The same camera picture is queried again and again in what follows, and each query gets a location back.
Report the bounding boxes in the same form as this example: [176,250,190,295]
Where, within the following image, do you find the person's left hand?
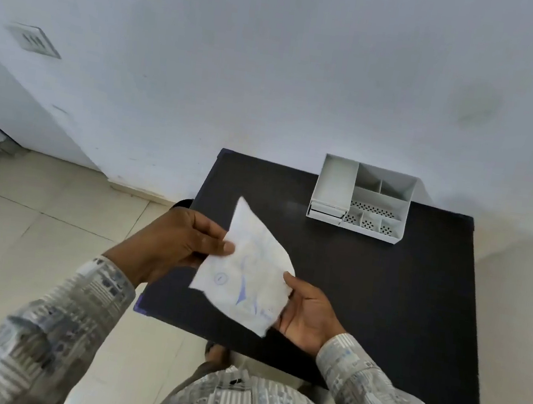
[101,198,241,299]

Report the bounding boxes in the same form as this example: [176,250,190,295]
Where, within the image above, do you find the person's right hand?
[271,270,353,360]

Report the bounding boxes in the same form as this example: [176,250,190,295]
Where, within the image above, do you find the white printed paper packet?
[183,191,305,341]

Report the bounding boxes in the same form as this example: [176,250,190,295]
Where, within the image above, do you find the person's left forearm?
[0,243,142,404]

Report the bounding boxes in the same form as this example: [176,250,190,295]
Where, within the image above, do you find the person's foot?
[203,340,235,368]

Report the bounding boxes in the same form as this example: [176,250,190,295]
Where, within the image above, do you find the white plastic desk organizer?
[303,151,422,247]

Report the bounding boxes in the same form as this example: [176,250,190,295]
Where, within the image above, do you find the white wall switch plate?
[2,21,66,60]

